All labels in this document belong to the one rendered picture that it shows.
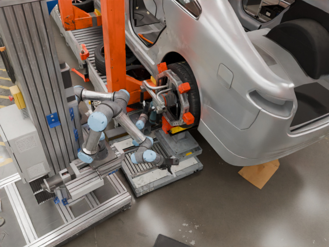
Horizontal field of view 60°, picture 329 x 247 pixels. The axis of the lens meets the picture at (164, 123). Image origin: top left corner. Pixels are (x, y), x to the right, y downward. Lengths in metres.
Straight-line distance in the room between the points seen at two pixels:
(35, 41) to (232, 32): 1.30
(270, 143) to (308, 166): 1.69
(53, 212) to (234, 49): 2.07
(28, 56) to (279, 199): 2.77
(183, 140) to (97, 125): 1.67
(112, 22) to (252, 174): 2.23
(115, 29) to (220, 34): 0.98
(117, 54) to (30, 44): 1.19
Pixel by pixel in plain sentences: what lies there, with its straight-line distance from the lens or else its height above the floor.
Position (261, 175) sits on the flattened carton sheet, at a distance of 3.55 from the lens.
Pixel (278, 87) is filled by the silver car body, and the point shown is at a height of 1.60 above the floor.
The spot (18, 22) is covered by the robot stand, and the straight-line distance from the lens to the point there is 1.75.
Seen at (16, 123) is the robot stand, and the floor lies 1.23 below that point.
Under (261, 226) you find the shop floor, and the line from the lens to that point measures 3.20.
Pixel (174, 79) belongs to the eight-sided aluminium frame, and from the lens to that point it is 2.66.
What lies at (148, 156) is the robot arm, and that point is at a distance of 1.88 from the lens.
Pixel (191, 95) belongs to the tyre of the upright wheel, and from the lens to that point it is 2.61.
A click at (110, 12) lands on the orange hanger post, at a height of 1.61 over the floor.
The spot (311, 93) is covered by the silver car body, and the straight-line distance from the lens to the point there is 3.37.
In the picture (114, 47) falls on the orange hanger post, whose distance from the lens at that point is 2.79.
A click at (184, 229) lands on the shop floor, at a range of 2.97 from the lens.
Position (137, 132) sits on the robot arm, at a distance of 1.99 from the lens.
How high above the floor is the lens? 2.66
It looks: 44 degrees down
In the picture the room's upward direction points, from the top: 6 degrees clockwise
